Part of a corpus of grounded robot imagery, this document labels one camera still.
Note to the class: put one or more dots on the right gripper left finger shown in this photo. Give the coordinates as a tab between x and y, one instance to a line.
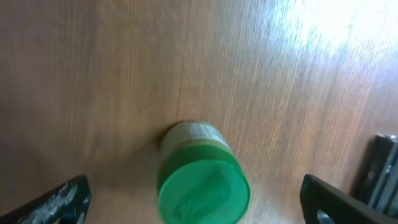
67	203

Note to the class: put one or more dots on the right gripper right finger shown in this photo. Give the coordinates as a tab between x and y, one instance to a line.
318	196

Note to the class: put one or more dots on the green lid jar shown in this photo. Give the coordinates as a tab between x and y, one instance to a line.
199	179

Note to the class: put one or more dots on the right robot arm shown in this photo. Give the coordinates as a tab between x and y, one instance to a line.
374	201

